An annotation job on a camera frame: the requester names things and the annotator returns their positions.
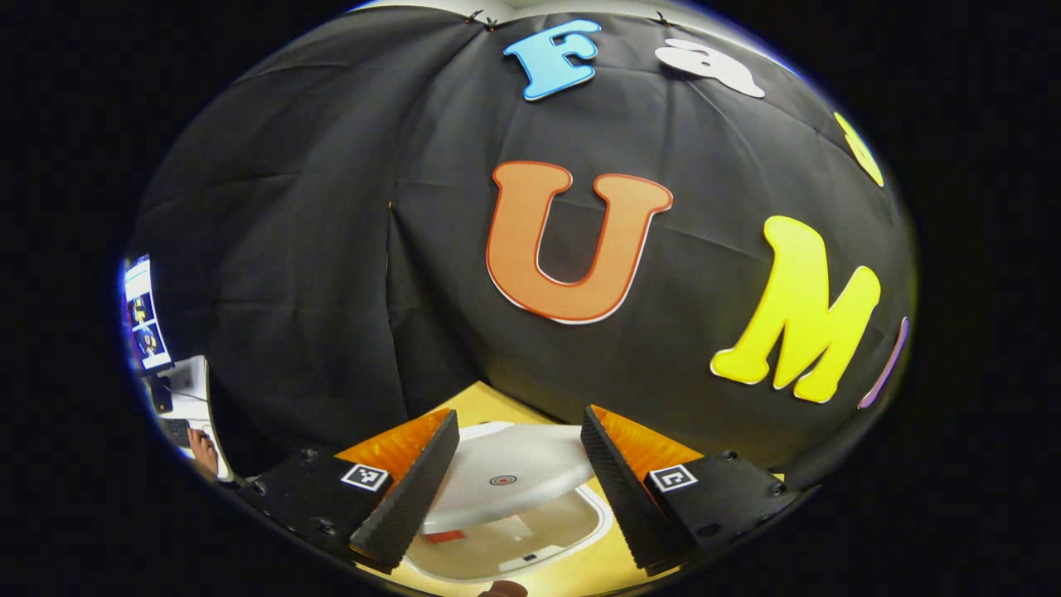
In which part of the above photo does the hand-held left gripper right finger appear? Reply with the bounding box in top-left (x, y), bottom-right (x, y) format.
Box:
top-left (580, 405), bottom-right (802, 577)

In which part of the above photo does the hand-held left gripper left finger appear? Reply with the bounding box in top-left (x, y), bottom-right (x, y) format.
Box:
top-left (240, 408), bottom-right (461, 573)

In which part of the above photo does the white desktop garbage bin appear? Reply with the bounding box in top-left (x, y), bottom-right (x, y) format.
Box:
top-left (405, 421), bottom-right (616, 584)

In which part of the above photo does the wooden desktop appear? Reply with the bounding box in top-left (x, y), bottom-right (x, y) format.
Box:
top-left (377, 381), bottom-right (689, 597)

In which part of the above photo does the white side desk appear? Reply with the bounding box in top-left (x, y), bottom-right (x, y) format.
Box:
top-left (145, 355), bottom-right (235, 482)

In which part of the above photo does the black backdrop cloth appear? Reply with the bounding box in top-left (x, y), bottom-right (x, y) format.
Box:
top-left (124, 7), bottom-right (917, 490)

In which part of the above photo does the computer monitor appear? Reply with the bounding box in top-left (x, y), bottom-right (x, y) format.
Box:
top-left (123, 255), bottom-right (175, 413)

